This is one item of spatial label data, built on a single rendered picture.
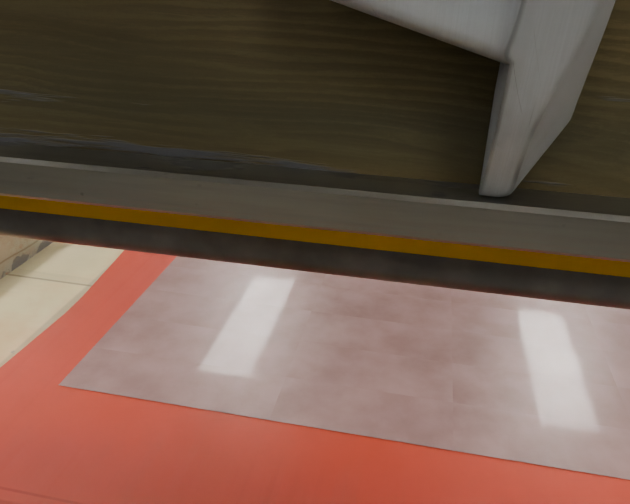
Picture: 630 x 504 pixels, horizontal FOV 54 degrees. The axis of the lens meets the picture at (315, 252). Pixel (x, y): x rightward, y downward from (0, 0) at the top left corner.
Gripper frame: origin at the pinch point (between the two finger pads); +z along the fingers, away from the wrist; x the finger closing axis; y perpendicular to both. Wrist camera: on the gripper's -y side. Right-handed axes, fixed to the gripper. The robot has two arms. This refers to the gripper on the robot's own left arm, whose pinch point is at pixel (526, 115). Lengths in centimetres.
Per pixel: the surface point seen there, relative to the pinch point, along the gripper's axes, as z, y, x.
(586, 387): 14.0, -6.4, -9.3
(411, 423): 14.1, 1.4, -5.0
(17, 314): 14.2, 21.9, -8.5
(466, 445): 14.1, -0.8, -4.2
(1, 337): 14.2, 21.3, -6.5
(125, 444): 14.2, 12.2, -1.1
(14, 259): 13.7, 25.1, -13.1
